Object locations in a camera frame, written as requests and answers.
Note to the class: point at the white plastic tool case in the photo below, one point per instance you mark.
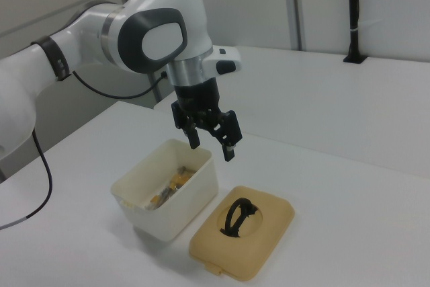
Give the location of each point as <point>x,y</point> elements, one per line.
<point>188,206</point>

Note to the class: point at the clear plastic bag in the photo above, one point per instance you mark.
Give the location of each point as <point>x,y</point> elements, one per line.
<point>158,199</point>

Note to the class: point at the grey partition post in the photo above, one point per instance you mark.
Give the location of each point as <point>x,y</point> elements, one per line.
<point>297,4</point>

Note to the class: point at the black camera pole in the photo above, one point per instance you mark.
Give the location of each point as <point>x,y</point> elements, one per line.
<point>353,14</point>

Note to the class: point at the yellow clamp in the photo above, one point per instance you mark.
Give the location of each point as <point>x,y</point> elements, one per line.
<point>178,179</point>

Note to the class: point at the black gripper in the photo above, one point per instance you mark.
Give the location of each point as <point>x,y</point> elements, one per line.
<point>198,99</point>

